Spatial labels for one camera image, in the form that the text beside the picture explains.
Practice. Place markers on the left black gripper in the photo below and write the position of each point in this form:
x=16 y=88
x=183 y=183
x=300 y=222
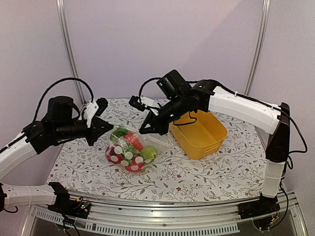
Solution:
x=96 y=129

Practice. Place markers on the yellow plastic basket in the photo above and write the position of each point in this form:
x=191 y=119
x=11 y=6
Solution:
x=198 y=134

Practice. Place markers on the aluminium frame post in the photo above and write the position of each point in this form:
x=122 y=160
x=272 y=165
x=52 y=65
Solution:
x=66 y=38
x=259 y=45

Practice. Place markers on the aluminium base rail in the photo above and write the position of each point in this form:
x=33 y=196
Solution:
x=119 y=217

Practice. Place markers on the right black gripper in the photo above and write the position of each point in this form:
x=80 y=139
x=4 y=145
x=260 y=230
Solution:
x=153 y=128

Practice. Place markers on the orange toy carrot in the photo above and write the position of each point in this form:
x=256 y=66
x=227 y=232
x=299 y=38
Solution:
x=121 y=133

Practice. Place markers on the left aluminium frame post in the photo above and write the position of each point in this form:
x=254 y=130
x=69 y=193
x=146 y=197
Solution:
x=66 y=38

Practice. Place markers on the floral tablecloth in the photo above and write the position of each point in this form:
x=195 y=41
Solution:
x=235 y=171

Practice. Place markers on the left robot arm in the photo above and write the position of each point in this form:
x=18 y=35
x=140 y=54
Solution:
x=53 y=194

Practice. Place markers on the clear zip top bag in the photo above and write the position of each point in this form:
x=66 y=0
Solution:
x=132 y=151

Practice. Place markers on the right aluminium frame post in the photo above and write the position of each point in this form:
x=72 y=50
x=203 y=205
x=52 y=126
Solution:
x=259 y=45

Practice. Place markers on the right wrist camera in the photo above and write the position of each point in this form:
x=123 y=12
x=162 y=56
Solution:
x=135 y=102

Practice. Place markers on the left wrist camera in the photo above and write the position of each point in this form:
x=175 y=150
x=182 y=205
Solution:
x=93 y=108

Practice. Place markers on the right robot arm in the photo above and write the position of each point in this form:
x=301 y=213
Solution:
x=273 y=119

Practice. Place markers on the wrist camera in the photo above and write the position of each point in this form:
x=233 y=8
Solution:
x=135 y=102
x=93 y=108

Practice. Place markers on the small green toy vegetable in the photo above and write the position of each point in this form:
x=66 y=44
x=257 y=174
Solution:
x=148 y=153

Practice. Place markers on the red toy apple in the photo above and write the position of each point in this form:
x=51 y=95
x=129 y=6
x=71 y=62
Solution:
x=136 y=165

